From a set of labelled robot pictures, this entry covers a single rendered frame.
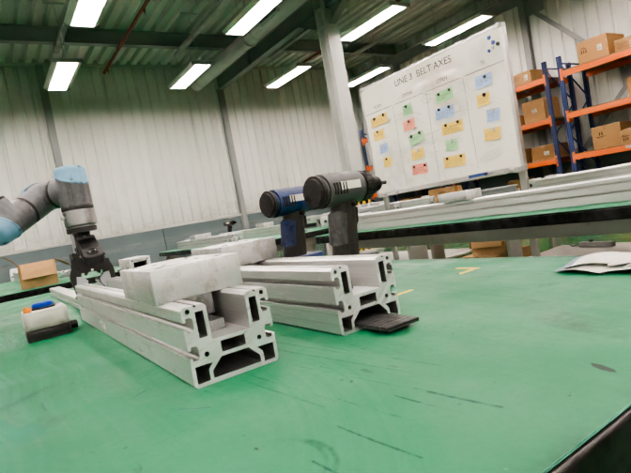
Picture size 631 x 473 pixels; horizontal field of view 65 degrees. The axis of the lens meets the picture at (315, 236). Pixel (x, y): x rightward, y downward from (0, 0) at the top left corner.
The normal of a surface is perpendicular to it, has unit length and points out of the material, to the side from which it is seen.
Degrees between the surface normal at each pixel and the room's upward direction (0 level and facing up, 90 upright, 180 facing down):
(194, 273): 90
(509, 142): 90
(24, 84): 90
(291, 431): 0
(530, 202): 90
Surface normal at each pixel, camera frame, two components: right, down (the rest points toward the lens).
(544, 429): -0.18, -0.98
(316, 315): -0.82, 0.18
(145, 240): 0.55, -0.06
